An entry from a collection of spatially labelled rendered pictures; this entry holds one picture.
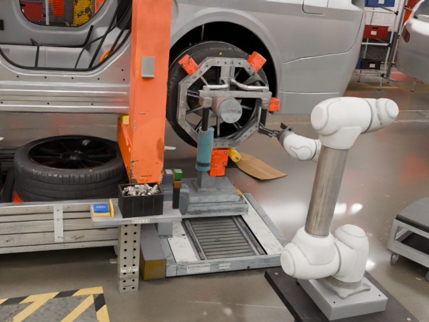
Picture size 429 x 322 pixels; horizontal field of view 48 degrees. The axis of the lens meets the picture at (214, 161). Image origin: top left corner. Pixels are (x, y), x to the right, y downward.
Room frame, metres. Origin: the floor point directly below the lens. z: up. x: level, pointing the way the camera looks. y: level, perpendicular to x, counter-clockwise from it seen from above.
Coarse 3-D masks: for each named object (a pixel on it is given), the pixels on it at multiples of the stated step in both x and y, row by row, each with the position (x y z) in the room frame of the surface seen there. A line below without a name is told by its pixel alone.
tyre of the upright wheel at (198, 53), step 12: (192, 48) 2.93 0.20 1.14; (204, 48) 2.84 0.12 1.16; (216, 48) 2.83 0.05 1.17; (228, 48) 2.86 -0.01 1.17; (168, 72) 2.89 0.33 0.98; (180, 72) 2.76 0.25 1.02; (168, 84) 2.78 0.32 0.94; (168, 96) 2.75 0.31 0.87; (168, 108) 2.75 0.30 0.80; (168, 120) 2.81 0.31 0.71; (180, 132) 2.77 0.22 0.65; (192, 144) 2.80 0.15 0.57
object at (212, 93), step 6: (198, 90) 2.54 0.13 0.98; (210, 90) 2.56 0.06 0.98; (216, 90) 2.58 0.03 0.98; (210, 96) 2.54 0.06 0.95; (216, 96) 2.55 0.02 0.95; (222, 96) 2.56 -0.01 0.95; (228, 96) 2.57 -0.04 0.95; (234, 96) 2.58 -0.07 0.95; (240, 96) 2.60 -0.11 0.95; (246, 96) 2.61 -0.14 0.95; (252, 96) 2.62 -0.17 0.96; (258, 96) 2.63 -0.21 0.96; (264, 96) 2.64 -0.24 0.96; (270, 96) 2.65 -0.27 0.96
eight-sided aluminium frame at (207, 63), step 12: (204, 60) 2.76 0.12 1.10; (216, 60) 2.74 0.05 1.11; (228, 60) 2.77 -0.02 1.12; (240, 60) 2.79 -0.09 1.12; (204, 72) 2.72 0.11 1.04; (252, 72) 2.82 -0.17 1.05; (180, 84) 2.70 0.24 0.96; (180, 96) 2.68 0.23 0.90; (180, 108) 2.68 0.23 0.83; (180, 120) 2.68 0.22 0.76; (252, 120) 2.89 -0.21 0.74; (192, 132) 2.71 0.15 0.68; (240, 132) 2.85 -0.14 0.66; (252, 132) 2.83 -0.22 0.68; (216, 144) 2.77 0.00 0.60; (228, 144) 2.79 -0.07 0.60
